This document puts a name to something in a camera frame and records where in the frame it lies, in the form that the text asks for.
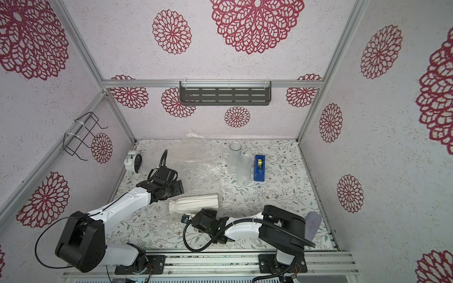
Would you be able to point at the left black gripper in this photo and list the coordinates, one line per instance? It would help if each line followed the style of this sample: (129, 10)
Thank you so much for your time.
(179, 188)

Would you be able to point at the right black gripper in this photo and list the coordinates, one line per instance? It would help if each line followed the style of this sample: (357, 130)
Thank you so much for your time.
(196, 219)

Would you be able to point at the white ribbed ceramic vase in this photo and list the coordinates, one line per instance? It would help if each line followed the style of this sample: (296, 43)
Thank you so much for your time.
(193, 204)

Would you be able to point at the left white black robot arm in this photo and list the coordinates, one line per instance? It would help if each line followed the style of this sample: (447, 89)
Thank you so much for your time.
(83, 241)

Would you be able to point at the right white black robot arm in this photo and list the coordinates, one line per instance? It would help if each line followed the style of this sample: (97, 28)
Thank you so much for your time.
(283, 230)

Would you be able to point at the back clear glass vase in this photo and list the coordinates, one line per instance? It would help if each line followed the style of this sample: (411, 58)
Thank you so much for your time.
(234, 155)

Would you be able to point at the clear glass vase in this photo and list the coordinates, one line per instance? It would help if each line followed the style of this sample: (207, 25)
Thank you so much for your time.
(244, 170)
(234, 155)

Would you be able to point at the front clear glass vase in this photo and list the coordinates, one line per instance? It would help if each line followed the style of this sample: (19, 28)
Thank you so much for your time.
(244, 170)

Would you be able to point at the blue tape dispenser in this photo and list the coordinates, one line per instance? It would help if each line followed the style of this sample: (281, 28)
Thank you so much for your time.
(259, 168)

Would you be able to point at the grey oval sponge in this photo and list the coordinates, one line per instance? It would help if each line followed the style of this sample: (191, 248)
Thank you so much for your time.
(313, 222)

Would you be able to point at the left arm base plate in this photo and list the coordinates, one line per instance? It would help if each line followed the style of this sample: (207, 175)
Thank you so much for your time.
(149, 264)

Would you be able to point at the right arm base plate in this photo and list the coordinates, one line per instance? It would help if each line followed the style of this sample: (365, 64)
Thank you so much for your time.
(268, 264)

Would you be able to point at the black wire wall basket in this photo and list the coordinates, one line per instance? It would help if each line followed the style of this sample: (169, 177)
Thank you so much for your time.
(75, 139)

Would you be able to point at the grey slotted wall shelf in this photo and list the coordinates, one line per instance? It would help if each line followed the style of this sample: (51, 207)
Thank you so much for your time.
(225, 94)

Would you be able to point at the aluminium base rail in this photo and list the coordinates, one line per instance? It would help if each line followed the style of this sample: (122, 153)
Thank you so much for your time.
(231, 264)

